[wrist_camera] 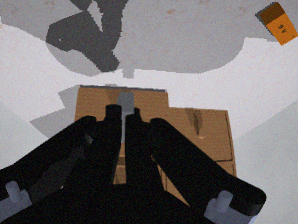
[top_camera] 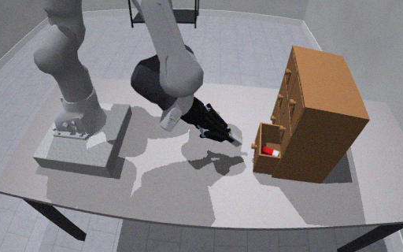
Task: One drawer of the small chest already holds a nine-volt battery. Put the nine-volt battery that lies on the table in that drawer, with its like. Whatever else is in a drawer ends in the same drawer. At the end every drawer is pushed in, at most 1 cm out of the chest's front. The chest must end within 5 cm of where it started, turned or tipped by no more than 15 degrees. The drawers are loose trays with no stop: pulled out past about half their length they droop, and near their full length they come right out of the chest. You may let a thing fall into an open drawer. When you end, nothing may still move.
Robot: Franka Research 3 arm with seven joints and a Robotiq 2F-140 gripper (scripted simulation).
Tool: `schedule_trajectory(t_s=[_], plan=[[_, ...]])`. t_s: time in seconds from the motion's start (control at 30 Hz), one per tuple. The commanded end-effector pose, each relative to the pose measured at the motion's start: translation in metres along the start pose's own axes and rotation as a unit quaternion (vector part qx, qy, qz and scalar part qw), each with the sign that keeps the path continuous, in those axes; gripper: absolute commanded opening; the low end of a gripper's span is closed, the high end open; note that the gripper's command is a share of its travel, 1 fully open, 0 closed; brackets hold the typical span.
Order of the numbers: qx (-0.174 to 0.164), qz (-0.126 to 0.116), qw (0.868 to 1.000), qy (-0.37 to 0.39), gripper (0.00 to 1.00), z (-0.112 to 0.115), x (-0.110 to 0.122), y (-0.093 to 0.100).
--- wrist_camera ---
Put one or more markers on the brown wooden chest of drawers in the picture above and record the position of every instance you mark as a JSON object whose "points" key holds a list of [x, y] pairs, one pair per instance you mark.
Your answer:
{"points": [[230, 161]]}

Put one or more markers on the brown wooden drawer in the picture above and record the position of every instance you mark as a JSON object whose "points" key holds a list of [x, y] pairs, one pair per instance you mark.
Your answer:
{"points": [[120, 176], [171, 188], [92, 101], [194, 125]]}

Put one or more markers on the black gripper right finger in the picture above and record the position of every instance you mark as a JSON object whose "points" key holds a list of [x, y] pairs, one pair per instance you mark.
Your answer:
{"points": [[205, 186]]}

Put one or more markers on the orange nine-volt battery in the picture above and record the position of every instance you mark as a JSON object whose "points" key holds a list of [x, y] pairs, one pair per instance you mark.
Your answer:
{"points": [[279, 24]]}

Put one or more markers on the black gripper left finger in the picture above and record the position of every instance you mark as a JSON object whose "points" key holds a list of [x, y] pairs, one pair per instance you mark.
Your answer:
{"points": [[45, 169]]}

